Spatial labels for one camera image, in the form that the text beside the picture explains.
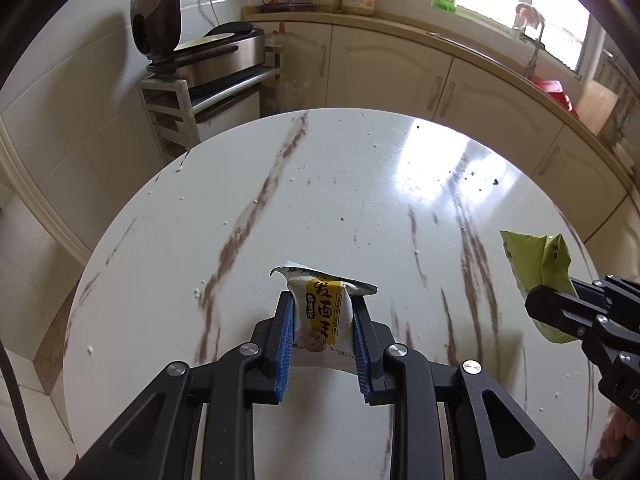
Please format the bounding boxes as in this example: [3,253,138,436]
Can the metal sink faucet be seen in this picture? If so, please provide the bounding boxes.
[515,2,547,78]

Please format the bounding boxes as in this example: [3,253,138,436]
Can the wooden cutting board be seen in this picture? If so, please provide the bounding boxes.
[575,81,619,136]

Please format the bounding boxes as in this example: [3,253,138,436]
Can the black steel electric baking pan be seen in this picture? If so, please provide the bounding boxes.
[131,0,266,86]

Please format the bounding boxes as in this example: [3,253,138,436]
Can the red plastic basin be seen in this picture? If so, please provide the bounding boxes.
[531,77,576,113]

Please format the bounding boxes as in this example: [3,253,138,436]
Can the black cable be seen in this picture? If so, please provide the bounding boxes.
[0,345,46,480]

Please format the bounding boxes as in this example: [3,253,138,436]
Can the white metal shelf rack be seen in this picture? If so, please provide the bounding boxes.
[140,45,283,163]

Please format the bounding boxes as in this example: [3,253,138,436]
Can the light green snack wrapper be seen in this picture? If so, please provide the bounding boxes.
[500,230,576,345]

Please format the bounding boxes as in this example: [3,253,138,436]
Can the white yellow snack packet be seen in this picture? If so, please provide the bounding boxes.
[269,261,379,356]

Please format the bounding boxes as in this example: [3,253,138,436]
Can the person's right hand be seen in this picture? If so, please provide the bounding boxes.
[597,406,632,461]

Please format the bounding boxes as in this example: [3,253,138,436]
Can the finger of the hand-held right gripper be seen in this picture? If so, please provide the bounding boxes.
[570,274,640,328]
[525,285,640,361]

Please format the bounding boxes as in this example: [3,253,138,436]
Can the cream kitchen base cabinets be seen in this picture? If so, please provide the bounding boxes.
[242,7,640,271]

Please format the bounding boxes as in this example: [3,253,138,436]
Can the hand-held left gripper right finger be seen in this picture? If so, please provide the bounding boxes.
[350,294,581,480]

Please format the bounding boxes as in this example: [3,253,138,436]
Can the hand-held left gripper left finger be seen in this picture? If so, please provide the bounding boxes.
[65,290,296,480]

